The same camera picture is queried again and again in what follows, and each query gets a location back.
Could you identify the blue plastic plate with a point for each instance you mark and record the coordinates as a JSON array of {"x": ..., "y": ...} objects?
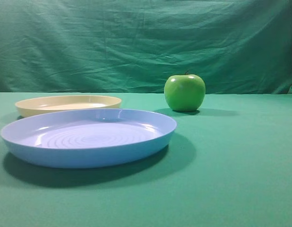
[{"x": 88, "y": 138}]

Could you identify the yellow plastic plate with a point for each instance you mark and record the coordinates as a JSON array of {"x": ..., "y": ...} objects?
[{"x": 50, "y": 104}]

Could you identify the green apple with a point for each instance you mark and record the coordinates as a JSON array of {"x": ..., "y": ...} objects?
[{"x": 184, "y": 93}]

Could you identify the green cloth backdrop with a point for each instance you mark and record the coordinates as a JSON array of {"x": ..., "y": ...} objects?
[{"x": 133, "y": 46}]

